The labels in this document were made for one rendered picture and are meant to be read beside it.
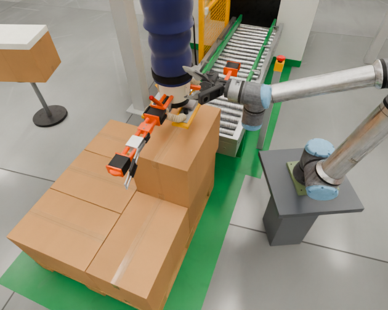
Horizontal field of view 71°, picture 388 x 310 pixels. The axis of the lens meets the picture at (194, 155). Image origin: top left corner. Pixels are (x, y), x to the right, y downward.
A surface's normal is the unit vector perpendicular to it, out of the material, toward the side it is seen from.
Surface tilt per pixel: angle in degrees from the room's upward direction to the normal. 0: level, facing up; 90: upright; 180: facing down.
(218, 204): 0
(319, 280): 0
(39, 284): 0
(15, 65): 90
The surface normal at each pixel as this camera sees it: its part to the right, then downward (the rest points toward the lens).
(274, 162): -0.02, -0.66
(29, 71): -0.07, 0.75
